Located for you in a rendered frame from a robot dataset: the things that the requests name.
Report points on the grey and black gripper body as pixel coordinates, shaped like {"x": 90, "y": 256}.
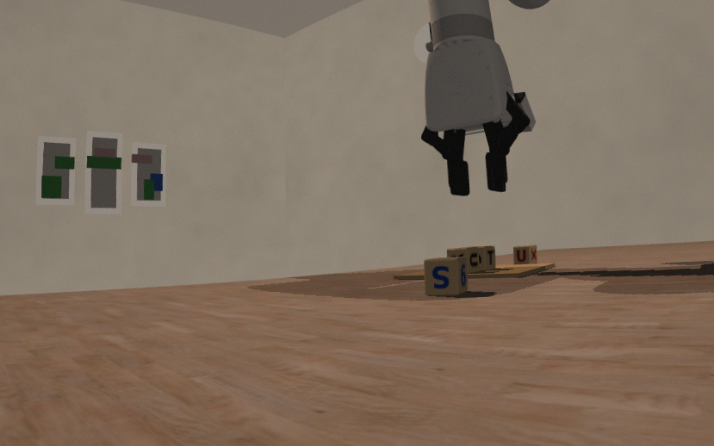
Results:
{"x": 459, "y": 93}

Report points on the tan wooden letter block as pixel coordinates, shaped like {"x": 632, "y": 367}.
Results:
{"x": 525, "y": 254}
{"x": 486, "y": 257}
{"x": 446, "y": 276}
{"x": 471, "y": 253}

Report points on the orange flat mat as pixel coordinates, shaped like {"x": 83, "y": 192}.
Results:
{"x": 500, "y": 271}

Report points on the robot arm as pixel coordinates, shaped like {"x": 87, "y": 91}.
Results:
{"x": 451, "y": 18}

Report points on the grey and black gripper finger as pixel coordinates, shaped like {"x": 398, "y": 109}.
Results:
{"x": 451, "y": 148}
{"x": 499, "y": 146}

